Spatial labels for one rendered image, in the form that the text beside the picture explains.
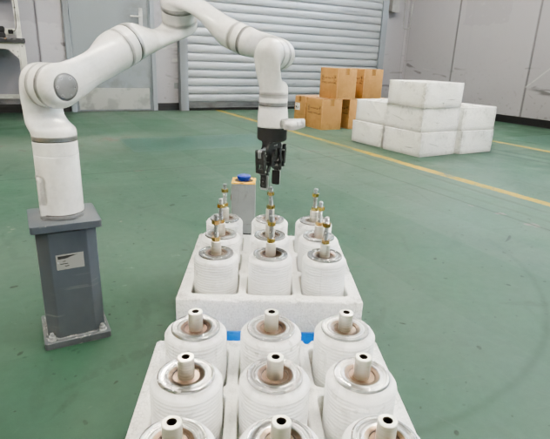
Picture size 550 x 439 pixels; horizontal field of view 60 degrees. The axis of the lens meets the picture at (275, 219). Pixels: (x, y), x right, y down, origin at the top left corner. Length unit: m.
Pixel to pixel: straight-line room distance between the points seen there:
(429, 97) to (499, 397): 2.82
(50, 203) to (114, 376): 0.40
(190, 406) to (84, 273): 0.61
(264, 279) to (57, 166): 0.50
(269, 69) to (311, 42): 5.96
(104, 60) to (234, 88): 5.44
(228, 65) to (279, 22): 0.93
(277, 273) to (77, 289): 0.47
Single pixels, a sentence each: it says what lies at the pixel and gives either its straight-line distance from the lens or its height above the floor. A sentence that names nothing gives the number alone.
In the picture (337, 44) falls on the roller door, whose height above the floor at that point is 0.89.
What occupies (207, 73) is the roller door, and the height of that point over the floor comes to 0.46.
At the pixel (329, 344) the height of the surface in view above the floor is 0.25.
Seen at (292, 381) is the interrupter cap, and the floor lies 0.25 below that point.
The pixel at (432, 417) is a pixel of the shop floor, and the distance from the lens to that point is 1.05.
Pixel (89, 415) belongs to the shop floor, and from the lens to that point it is 1.04.
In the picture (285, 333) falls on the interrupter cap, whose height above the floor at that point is 0.25.
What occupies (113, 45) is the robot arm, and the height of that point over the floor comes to 0.67.
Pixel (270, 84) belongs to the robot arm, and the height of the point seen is 0.60.
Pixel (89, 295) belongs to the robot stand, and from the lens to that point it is 1.20.
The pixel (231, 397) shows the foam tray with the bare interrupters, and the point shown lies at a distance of 0.75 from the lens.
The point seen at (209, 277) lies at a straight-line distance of 1.01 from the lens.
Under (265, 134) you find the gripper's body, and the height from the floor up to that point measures 0.48.
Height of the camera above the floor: 0.65
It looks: 19 degrees down
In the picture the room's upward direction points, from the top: 2 degrees clockwise
